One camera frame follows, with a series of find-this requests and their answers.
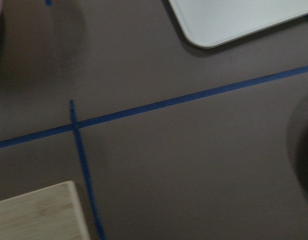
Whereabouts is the bamboo cutting board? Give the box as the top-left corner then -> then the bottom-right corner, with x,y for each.
0,180 -> 91,240

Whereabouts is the cream bear tray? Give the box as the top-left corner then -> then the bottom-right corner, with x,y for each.
169,0 -> 308,49

